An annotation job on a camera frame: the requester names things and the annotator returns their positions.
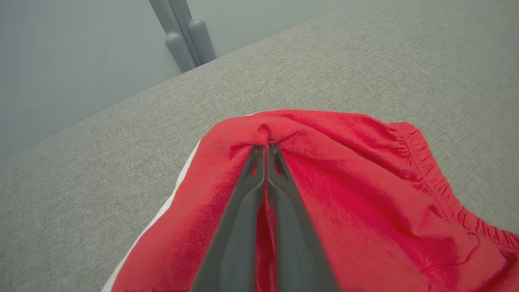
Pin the red garment with white trim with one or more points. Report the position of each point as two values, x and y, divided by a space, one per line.
365 194

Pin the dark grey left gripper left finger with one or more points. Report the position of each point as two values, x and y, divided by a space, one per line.
237 235

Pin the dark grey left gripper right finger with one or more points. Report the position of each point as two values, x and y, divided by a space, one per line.
296 243

